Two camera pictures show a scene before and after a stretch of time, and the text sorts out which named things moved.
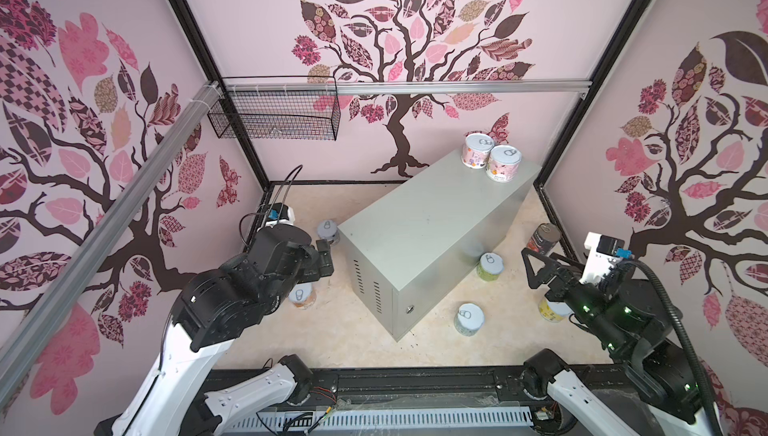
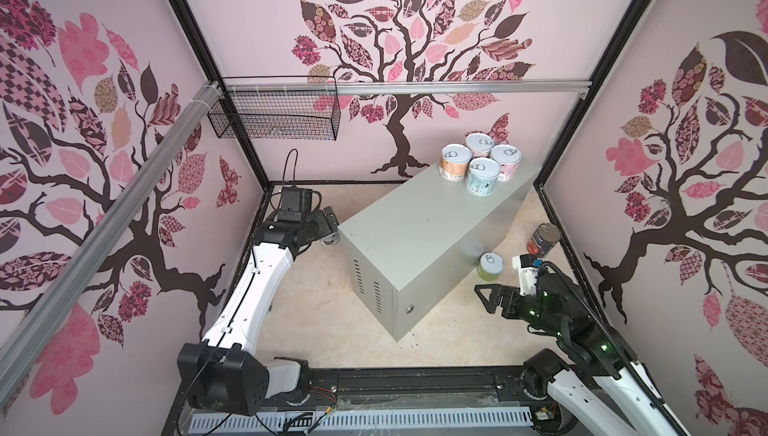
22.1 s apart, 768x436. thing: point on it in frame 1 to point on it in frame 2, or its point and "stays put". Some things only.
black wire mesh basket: x=280 y=107 stays put
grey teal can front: x=469 y=319 to x=482 y=177
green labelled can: x=490 y=267 stays put
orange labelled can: x=303 y=296 to x=454 y=162
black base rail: x=410 y=385 stays put
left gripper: x=313 y=270 to x=323 y=227
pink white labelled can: x=503 y=164 stays put
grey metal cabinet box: x=412 y=249 stays put
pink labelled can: x=476 y=149 stays put
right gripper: x=549 y=269 to x=489 y=304
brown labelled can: x=544 y=239 stays put
